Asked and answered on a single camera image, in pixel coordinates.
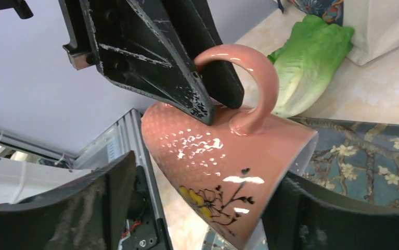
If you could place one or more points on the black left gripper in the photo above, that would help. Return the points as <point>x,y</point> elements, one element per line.
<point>135,46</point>

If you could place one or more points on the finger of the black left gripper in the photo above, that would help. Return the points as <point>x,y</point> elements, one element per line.
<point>195,26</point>

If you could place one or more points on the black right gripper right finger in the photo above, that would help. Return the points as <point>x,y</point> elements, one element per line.
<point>304,215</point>

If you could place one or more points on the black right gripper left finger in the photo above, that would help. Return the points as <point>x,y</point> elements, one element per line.
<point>87,213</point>

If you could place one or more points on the pink flower mug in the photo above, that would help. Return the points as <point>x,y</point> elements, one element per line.
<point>228,171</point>

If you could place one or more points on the blue floral tray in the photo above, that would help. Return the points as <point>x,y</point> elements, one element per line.
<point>359,160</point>

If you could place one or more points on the green lettuce toy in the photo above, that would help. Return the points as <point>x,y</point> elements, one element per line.
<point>307,62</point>

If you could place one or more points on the beige tote bag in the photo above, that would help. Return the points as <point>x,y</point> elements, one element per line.
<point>376,23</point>

